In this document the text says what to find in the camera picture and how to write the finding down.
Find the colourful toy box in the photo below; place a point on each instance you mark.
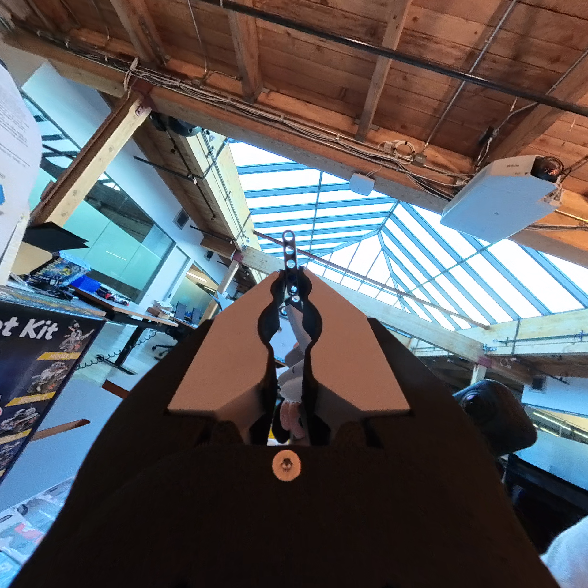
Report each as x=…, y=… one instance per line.
x=59, y=271

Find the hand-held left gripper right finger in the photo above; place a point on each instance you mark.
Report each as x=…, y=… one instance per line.
x=353, y=363

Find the dark grey technic beam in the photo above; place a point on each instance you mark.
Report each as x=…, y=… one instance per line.
x=290, y=262

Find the white ceiling projector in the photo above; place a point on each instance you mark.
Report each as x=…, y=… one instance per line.
x=496, y=202

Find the orange white booklet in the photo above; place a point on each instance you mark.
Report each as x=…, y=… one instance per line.
x=27, y=523

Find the black angular board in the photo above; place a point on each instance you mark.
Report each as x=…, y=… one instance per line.
x=53, y=236

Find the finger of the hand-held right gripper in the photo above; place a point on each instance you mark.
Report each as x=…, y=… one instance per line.
x=294, y=376

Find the small toy cars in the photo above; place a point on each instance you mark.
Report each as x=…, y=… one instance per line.
x=112, y=296

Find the white ceiling sensor box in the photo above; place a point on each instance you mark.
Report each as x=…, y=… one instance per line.
x=362, y=183

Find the person's right hand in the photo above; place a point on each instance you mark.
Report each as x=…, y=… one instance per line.
x=291, y=422

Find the white instruction poster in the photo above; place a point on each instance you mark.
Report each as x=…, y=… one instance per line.
x=16, y=160

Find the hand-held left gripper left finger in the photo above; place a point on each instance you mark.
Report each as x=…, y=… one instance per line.
x=225, y=367

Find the background wooden desk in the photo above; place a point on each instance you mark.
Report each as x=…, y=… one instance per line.
x=138, y=317

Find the blue robot kit box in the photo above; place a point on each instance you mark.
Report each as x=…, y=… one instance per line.
x=36, y=376

